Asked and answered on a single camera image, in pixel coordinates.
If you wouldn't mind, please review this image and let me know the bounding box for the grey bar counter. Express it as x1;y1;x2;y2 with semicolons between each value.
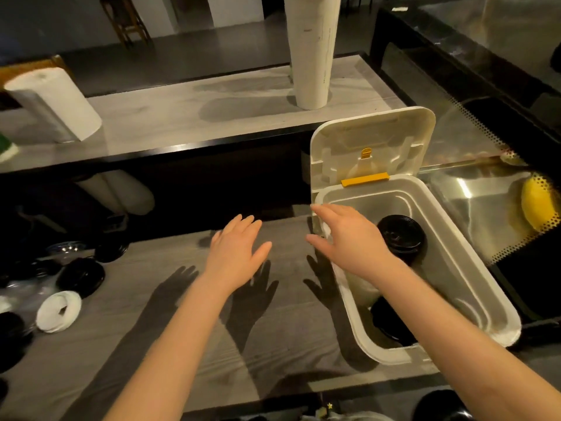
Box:
0;54;408;174

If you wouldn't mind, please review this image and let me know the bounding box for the stack of white lids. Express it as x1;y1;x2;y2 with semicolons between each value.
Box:
346;271;382;308

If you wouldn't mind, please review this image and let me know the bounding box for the black cup lid with plug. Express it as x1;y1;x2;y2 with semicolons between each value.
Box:
370;295;420;347

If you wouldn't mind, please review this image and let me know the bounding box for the tall stack of black lids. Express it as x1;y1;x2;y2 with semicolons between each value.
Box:
376;214;427;264

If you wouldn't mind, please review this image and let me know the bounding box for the yellow fruit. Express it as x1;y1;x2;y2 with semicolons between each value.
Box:
520;175;557;232

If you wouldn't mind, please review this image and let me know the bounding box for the white plastic storage bin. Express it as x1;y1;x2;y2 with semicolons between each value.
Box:
310;106;522;366

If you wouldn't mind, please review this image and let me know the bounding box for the black round base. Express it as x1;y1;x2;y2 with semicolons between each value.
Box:
414;389;474;421

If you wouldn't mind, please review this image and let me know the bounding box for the person's white shirt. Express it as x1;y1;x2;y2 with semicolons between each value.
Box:
302;410;395;421

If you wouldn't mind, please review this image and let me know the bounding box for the green paper cup stack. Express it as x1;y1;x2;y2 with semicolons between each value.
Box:
0;132;20;164

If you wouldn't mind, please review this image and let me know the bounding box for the pile of cup lids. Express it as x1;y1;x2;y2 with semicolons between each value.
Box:
0;240;130;391

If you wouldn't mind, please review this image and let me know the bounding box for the person's right forearm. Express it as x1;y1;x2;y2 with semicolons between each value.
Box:
375;263;561;421

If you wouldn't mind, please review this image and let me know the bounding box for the tall white paper cup stack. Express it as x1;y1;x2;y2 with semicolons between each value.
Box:
283;0;342;111

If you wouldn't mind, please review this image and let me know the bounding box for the grey wooden table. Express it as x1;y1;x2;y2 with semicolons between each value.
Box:
0;205;444;421

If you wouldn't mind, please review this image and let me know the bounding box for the person's left forearm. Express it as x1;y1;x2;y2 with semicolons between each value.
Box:
103;275;240;421

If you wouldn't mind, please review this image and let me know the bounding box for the wooden chair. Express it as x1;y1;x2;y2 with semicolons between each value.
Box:
0;54;73;91

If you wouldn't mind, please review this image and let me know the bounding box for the person's left hand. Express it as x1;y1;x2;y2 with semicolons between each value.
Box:
203;213;273;294

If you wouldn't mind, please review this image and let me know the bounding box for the white paper towel roll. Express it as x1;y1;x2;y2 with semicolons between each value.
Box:
3;67;103;144

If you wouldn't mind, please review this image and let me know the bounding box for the person's right hand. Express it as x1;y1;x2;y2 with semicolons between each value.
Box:
305;203;397;288

